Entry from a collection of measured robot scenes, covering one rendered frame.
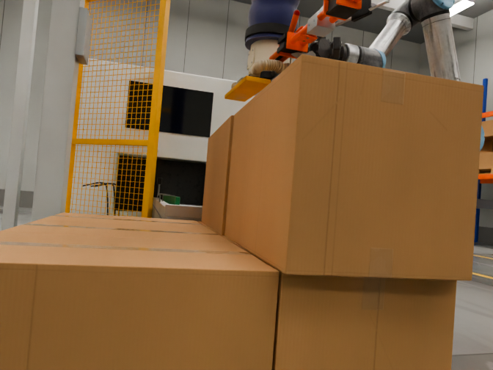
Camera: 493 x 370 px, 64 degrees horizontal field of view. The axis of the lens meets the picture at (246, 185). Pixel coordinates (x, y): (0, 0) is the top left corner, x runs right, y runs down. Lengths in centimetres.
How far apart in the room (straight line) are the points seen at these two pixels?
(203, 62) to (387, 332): 1088
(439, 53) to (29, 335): 175
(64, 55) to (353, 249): 234
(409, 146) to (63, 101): 225
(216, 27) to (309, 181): 1126
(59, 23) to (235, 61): 916
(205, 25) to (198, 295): 1129
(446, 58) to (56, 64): 216
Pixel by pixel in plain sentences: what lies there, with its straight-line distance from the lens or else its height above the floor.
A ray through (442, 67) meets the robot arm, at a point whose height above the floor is 129.
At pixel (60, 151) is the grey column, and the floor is 86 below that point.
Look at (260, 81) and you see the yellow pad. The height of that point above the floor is 111.
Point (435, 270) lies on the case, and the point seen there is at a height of 56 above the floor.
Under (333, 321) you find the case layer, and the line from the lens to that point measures 82.
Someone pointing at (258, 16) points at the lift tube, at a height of 140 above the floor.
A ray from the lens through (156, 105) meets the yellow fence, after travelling 277.
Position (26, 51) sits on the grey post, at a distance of 516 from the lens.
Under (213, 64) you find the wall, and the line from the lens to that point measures 1154.
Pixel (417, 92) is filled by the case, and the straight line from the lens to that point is 86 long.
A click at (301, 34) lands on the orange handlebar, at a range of 140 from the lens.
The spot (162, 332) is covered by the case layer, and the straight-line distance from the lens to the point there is 74.
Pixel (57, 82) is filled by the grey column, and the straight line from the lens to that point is 276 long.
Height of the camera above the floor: 68
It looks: 2 degrees up
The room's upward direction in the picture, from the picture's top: 5 degrees clockwise
